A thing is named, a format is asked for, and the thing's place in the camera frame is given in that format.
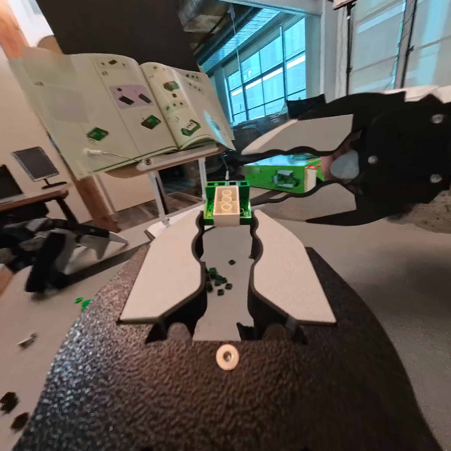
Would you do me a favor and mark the wooden side desk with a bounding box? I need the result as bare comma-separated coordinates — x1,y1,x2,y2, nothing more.
0,190,69,221

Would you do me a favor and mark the green lego set box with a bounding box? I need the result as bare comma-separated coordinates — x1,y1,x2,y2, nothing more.
244,155,323,194

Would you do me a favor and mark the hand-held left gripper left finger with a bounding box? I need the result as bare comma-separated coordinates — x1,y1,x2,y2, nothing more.
119,211,208,325

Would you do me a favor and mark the black light stand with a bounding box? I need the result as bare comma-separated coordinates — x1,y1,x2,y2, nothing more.
333,0,356,96

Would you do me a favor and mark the black office chair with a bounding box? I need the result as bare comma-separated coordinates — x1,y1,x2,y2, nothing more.
286,94,326,122

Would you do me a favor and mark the lego instruction booklet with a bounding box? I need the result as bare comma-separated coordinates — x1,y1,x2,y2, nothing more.
9,46,236,180

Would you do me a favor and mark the dark green lego piece pile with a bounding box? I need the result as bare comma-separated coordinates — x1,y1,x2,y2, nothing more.
204,259,236,295

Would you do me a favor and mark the person's right hand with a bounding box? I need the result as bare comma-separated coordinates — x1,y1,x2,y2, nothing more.
321,136,354,181

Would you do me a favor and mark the black and white spare device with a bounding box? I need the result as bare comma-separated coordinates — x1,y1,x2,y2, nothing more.
0,217,129,293

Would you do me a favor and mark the dark computer monitor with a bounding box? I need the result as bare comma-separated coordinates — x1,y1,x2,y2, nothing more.
0,164,26,206

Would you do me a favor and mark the grey framed tablet monitor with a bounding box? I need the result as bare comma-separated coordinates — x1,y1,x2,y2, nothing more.
11,146,67,191

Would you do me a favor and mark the green lego plate cream brick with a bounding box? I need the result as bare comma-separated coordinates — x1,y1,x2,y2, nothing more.
204,180,253,227

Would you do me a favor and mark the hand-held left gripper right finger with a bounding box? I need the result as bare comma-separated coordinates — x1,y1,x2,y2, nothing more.
247,210,337,335

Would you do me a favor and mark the white book stand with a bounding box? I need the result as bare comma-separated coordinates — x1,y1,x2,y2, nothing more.
85,141,233,241

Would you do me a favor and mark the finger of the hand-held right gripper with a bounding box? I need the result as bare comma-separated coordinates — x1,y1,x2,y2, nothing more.
241,114,354,156
263,181,357,221

